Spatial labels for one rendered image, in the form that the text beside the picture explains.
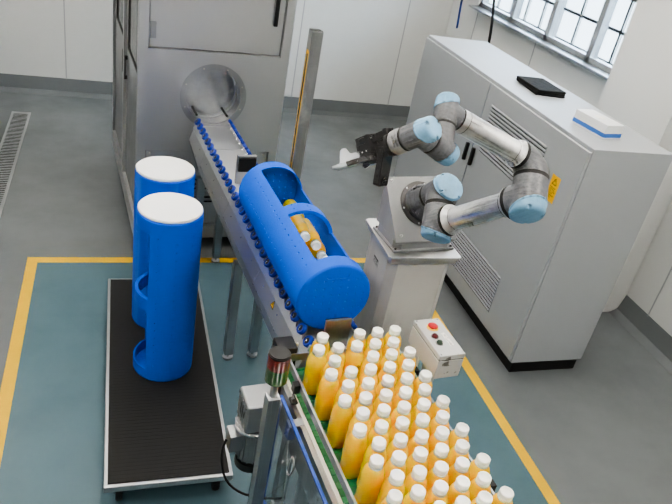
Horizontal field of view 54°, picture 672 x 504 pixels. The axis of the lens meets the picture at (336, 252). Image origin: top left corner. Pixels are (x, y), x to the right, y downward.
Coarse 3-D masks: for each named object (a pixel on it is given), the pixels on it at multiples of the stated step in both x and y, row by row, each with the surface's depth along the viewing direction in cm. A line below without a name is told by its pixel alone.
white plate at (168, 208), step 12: (168, 192) 300; (144, 204) 286; (156, 204) 288; (168, 204) 290; (180, 204) 292; (192, 204) 294; (144, 216) 279; (156, 216) 279; (168, 216) 281; (180, 216) 283; (192, 216) 285
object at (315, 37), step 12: (312, 36) 331; (312, 48) 334; (312, 60) 337; (312, 72) 341; (312, 84) 344; (300, 96) 349; (312, 96) 348; (300, 108) 350; (300, 120) 353; (300, 132) 357; (300, 144) 360; (300, 156) 364; (300, 168) 368
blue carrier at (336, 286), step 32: (256, 192) 284; (288, 192) 311; (256, 224) 277; (288, 224) 257; (320, 224) 286; (288, 256) 246; (288, 288) 242; (320, 288) 235; (352, 288) 240; (320, 320) 243
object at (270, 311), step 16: (192, 128) 404; (208, 128) 403; (224, 128) 408; (192, 144) 399; (224, 144) 386; (208, 160) 369; (224, 160) 367; (208, 176) 363; (208, 192) 395; (224, 208) 333; (224, 224) 348; (240, 240) 307; (240, 256) 311; (256, 272) 286; (256, 288) 282; (272, 304) 266; (272, 320) 263; (272, 336) 285; (304, 336) 245
